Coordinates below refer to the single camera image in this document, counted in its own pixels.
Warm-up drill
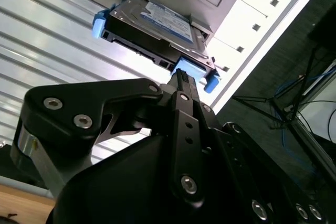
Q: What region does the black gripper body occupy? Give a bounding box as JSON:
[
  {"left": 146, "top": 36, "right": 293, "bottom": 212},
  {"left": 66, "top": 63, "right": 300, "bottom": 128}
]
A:
[{"left": 46, "top": 102, "right": 250, "bottom": 224}]

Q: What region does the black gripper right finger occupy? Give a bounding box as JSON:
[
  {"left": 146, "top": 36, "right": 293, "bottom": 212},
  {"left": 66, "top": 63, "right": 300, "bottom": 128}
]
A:
[{"left": 183, "top": 69, "right": 330, "bottom": 224}]

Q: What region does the hard disk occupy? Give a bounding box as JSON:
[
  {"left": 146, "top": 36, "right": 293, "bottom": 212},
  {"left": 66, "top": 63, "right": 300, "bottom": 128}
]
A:
[{"left": 91, "top": 0, "right": 222, "bottom": 94}]

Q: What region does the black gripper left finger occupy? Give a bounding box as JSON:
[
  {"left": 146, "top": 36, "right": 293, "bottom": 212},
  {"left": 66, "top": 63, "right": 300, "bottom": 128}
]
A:
[{"left": 9, "top": 68, "right": 206, "bottom": 207}]

